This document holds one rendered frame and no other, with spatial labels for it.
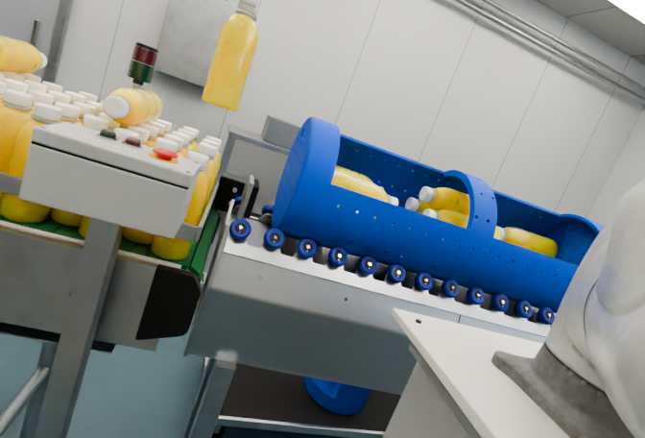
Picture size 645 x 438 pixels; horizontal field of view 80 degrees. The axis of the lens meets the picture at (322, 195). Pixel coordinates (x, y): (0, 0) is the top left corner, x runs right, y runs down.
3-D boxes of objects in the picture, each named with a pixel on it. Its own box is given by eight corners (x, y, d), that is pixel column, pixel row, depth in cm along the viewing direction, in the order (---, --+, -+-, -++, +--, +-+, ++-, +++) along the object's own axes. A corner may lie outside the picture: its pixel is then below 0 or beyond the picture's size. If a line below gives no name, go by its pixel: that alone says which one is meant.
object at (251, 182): (243, 237, 87) (260, 186, 84) (232, 234, 86) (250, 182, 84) (244, 223, 96) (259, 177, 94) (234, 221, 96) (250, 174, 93)
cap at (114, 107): (132, 114, 68) (129, 114, 67) (110, 121, 68) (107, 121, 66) (123, 92, 67) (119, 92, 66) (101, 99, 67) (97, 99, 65)
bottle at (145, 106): (168, 115, 87) (144, 120, 69) (137, 125, 86) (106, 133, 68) (155, 85, 85) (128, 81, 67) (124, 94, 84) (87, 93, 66)
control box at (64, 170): (173, 240, 55) (193, 173, 53) (16, 199, 50) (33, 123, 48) (184, 219, 64) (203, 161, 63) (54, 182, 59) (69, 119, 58)
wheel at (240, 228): (253, 220, 81) (252, 224, 83) (233, 214, 80) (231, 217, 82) (249, 240, 79) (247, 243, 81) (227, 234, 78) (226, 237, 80)
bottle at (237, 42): (215, 106, 70) (246, 3, 67) (193, 98, 73) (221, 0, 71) (244, 115, 75) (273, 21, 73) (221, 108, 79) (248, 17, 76)
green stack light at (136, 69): (147, 83, 110) (152, 66, 109) (124, 75, 108) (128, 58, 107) (153, 84, 116) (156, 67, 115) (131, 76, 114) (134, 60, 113)
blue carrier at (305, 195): (591, 339, 101) (647, 241, 95) (273, 252, 79) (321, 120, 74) (520, 285, 128) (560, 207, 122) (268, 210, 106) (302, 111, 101)
